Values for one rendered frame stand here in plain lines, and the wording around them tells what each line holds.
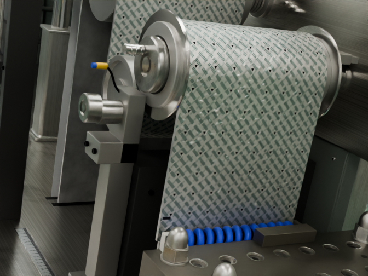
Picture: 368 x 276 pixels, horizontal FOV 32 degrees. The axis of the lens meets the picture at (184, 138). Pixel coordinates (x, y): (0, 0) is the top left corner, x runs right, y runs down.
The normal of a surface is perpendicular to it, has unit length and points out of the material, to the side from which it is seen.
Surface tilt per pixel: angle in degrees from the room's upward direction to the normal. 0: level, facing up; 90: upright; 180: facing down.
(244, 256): 0
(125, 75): 90
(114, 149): 90
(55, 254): 0
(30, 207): 0
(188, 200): 90
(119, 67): 90
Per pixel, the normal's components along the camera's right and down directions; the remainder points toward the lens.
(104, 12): -0.86, 0.00
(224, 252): 0.17, -0.94
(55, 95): 0.48, 0.33
